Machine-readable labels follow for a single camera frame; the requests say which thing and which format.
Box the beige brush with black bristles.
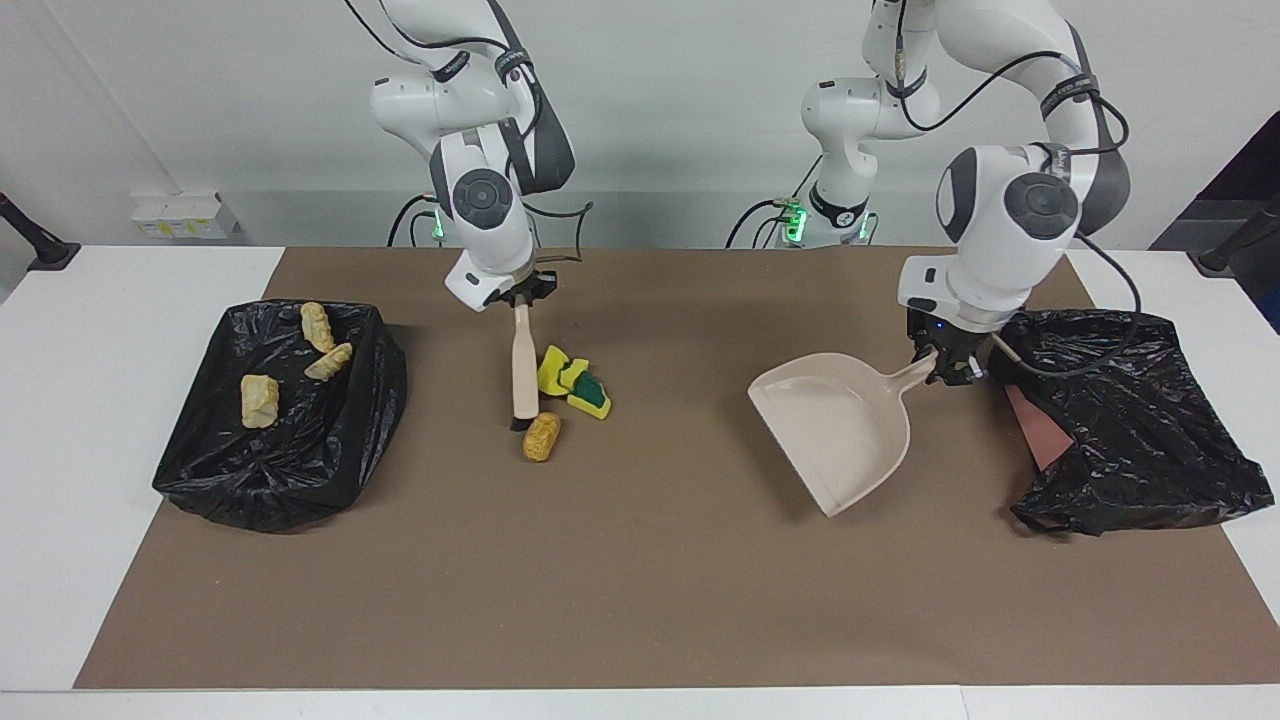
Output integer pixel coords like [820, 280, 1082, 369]
[508, 300, 541, 433]

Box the beige plastic dustpan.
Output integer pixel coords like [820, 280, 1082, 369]
[748, 350, 941, 519]

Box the green and yellow sponge piece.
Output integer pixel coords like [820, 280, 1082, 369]
[567, 372, 613, 421]

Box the brown bread roll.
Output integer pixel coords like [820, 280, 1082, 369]
[523, 412, 563, 463]

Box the pale bread chunk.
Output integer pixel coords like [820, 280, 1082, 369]
[240, 374, 281, 429]

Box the black bag lining pink bin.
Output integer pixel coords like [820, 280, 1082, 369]
[988, 309, 1275, 537]

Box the black trash bag bin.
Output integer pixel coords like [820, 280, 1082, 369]
[152, 298, 409, 533]

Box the black stand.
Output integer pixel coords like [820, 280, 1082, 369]
[1197, 195, 1280, 276]
[0, 190, 81, 273]

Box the brown paper table mat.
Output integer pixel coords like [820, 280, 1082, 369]
[75, 247, 1280, 691]

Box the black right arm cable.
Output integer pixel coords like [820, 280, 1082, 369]
[345, 0, 596, 266]

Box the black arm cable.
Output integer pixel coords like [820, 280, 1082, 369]
[893, 0, 1143, 377]
[345, 0, 596, 266]

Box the black right base cable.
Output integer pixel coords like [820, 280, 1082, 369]
[387, 193, 443, 248]

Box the black base cable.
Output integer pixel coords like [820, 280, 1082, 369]
[387, 193, 443, 248]
[725, 195, 803, 249]

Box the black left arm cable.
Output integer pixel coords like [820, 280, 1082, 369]
[893, 0, 1143, 377]

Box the black left base cable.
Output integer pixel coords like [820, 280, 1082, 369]
[725, 195, 803, 249]

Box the white wall box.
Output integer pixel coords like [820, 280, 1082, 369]
[132, 193, 241, 241]

